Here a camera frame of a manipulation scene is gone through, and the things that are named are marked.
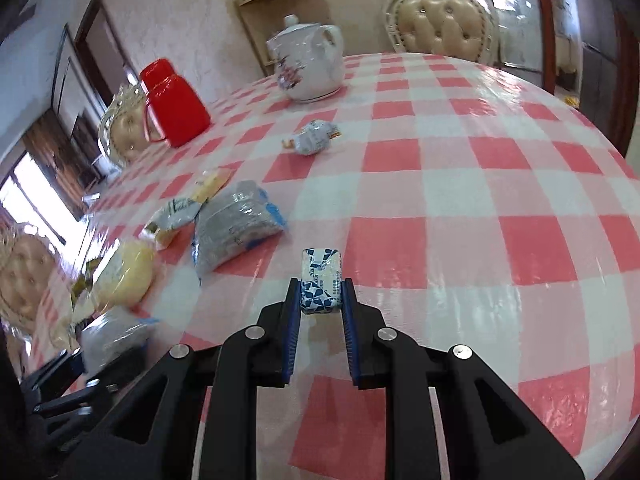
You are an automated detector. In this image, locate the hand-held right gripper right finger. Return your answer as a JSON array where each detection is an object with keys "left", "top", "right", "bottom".
[{"left": 340, "top": 277, "right": 586, "bottom": 480}]

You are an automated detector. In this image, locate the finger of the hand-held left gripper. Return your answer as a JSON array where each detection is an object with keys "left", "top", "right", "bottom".
[
  {"left": 32, "top": 390, "right": 101, "bottom": 428},
  {"left": 20, "top": 349, "right": 85, "bottom": 391}
]

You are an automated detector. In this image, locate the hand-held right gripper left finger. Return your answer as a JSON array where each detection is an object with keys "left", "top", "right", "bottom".
[{"left": 57, "top": 278, "right": 303, "bottom": 480}]

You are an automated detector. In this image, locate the blue white patterned snack packet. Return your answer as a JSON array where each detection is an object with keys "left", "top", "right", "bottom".
[{"left": 299, "top": 247, "right": 345, "bottom": 315}]

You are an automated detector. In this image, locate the clear white snack packet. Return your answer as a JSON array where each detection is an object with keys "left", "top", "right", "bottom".
[{"left": 80, "top": 307, "right": 161, "bottom": 376}]

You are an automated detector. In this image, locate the cream tufted ornate chair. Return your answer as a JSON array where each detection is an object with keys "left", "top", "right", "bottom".
[
  {"left": 0, "top": 225, "right": 66, "bottom": 356},
  {"left": 97, "top": 82, "right": 151, "bottom": 163},
  {"left": 384, "top": 0, "right": 501, "bottom": 66}
]

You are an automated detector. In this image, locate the grey blue snack packet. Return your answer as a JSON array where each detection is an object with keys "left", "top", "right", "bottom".
[{"left": 192, "top": 180, "right": 288, "bottom": 281}]

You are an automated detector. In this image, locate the clear packet of round cakes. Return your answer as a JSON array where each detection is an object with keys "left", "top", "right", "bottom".
[{"left": 92, "top": 240, "right": 157, "bottom": 308}]

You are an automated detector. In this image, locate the twisted blue white wrapped snack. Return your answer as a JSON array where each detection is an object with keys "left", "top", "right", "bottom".
[{"left": 281, "top": 120, "right": 342, "bottom": 157}]

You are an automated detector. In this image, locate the brown curtain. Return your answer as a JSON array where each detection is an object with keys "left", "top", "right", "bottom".
[{"left": 22, "top": 110, "right": 93, "bottom": 221}]

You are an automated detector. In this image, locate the black television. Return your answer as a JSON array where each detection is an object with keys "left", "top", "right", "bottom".
[{"left": 71, "top": 114, "right": 97, "bottom": 148}]

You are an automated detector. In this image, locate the red plastic thermos jug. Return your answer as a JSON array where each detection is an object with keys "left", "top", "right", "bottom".
[{"left": 139, "top": 58, "right": 212, "bottom": 149}]

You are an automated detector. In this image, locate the white floral ceramic teapot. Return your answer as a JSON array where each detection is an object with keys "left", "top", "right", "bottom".
[{"left": 265, "top": 15, "right": 346, "bottom": 105}]

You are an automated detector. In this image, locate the wooden corner shelf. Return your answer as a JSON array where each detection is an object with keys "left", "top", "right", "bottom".
[{"left": 236, "top": 0, "right": 333, "bottom": 77}]

